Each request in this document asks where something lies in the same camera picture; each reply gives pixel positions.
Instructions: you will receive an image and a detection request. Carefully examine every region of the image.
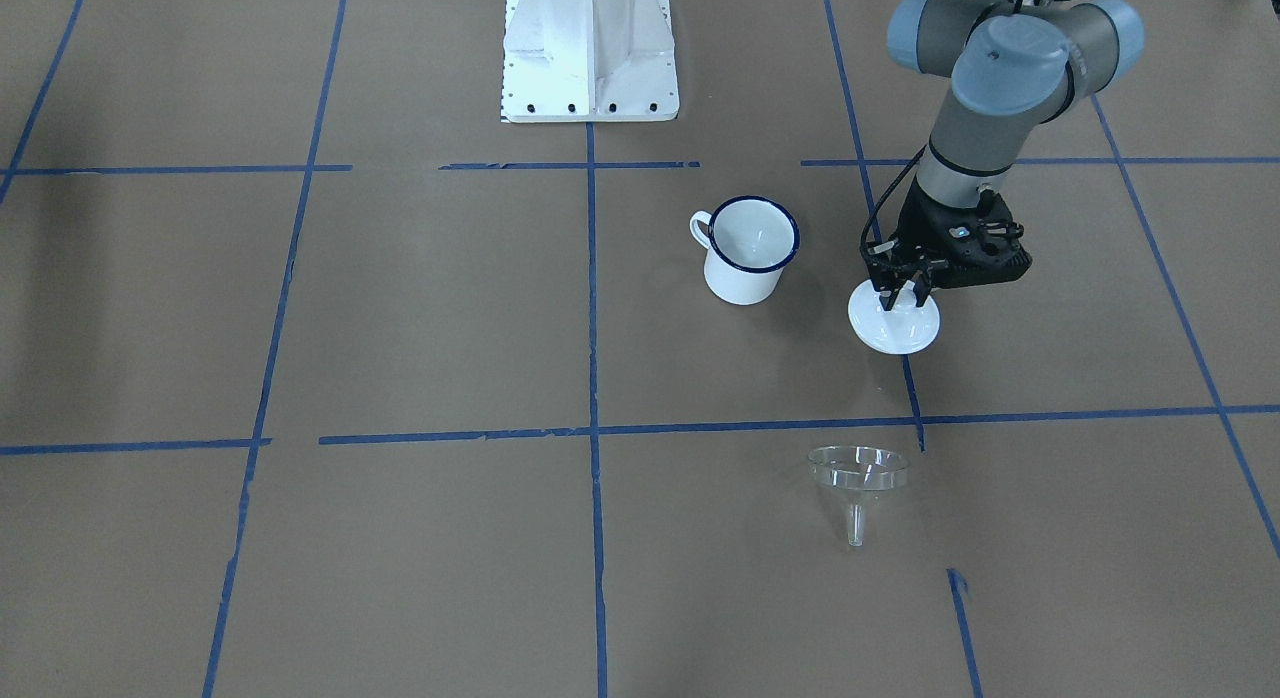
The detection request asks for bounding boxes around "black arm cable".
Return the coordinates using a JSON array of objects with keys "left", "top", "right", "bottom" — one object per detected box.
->
[{"left": 861, "top": 0, "right": 1051, "bottom": 254}]

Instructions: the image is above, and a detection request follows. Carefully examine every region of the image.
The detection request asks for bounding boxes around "clear glass funnel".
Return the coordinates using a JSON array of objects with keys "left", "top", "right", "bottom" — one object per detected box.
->
[{"left": 806, "top": 446, "right": 911, "bottom": 549}]

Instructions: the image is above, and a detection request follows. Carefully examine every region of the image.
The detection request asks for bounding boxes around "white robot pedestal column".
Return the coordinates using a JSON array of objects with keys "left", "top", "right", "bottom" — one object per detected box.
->
[{"left": 500, "top": 0, "right": 680, "bottom": 124}]

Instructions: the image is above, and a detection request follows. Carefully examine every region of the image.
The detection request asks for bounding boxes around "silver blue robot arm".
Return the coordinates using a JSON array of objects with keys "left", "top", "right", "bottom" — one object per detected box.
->
[{"left": 861, "top": 0, "right": 1146, "bottom": 311}]

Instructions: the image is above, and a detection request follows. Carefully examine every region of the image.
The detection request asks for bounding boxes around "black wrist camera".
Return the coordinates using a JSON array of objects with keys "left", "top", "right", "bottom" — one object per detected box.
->
[{"left": 942, "top": 190, "right": 1033, "bottom": 289}]

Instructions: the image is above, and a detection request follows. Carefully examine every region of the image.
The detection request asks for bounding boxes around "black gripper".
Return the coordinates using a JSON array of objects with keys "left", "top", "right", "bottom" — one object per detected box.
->
[{"left": 864, "top": 188, "right": 991, "bottom": 312}]

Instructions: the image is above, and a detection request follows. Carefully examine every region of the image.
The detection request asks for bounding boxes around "white ceramic lid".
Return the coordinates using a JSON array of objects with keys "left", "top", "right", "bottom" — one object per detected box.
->
[{"left": 847, "top": 280, "right": 942, "bottom": 355}]

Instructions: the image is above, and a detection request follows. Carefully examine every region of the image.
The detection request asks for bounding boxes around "white enamel cup blue rim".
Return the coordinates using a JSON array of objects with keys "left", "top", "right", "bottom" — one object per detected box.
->
[{"left": 689, "top": 195, "right": 801, "bottom": 306}]

